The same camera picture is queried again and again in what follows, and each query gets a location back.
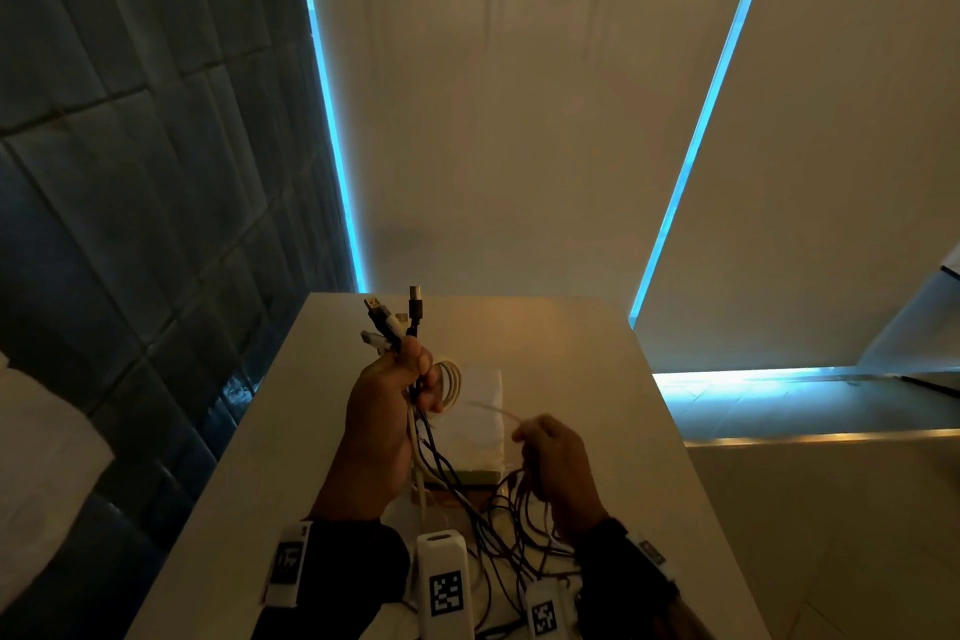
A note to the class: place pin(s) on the person's left hand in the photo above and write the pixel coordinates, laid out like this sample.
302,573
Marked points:
375,444

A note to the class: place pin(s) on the white table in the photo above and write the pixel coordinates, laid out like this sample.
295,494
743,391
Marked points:
585,347

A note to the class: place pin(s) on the window sill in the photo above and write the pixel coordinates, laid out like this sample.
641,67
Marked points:
780,407

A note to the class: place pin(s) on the white pillow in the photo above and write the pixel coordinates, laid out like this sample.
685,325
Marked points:
45,474

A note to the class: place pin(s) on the black tripod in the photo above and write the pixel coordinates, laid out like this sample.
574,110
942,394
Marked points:
934,384

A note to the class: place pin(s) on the person's right hand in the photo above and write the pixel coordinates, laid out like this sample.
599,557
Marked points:
559,474

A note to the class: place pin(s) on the white plastic pouch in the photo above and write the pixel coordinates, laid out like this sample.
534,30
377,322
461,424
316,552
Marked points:
476,429

